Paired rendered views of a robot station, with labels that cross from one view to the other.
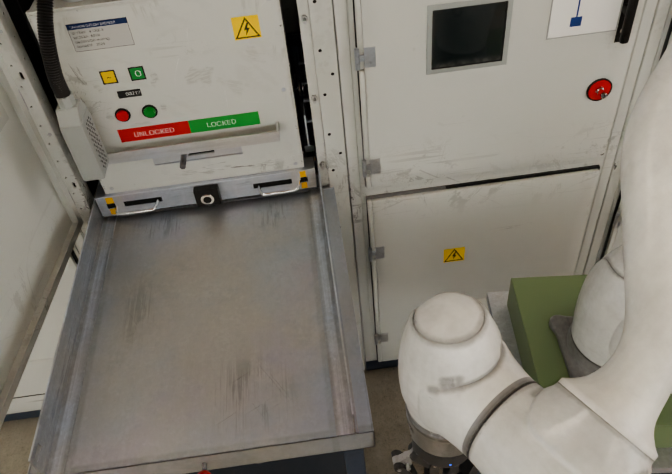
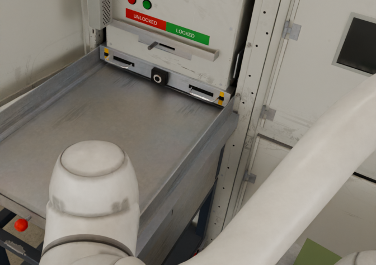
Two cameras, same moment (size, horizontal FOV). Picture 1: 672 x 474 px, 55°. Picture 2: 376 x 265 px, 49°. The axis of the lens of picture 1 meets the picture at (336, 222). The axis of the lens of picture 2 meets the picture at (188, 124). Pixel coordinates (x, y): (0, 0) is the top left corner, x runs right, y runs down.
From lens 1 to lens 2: 39 cm
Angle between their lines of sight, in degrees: 19
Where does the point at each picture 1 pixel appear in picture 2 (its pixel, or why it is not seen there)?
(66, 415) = not seen: outside the picture
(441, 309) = (90, 147)
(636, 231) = (272, 176)
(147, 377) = (43, 151)
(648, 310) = (222, 242)
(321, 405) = not seen: hidden behind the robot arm
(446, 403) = (48, 218)
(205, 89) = (183, 5)
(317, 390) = not seen: hidden behind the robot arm
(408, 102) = (310, 79)
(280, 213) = (194, 110)
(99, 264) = (76, 81)
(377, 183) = (267, 127)
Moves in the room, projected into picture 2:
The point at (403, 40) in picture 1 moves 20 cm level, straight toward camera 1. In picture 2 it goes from (323, 30) to (290, 57)
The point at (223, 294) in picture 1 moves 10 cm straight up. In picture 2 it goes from (122, 134) to (122, 109)
